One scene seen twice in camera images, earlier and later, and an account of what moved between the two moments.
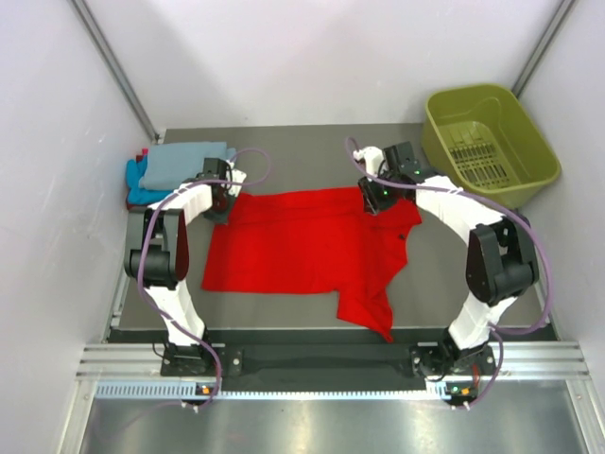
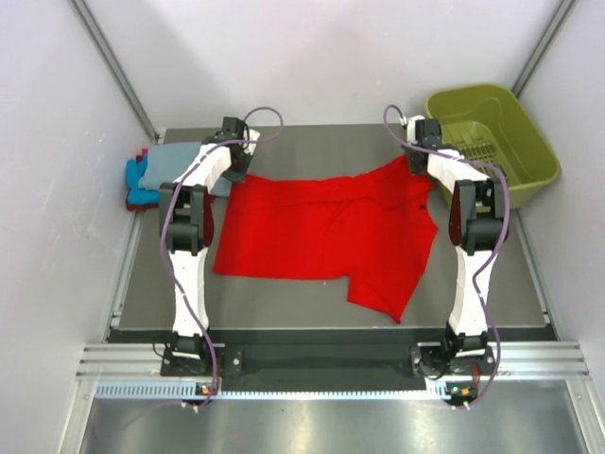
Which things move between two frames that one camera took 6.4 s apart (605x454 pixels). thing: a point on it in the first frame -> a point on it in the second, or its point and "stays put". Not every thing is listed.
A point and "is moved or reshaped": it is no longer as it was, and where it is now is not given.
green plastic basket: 487,142 stays put
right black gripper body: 379,194 -> 414,169
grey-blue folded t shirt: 169,164 stays put
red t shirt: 318,240 is moved or reshaped
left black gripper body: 220,212 -> 238,168
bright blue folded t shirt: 135,194 stays put
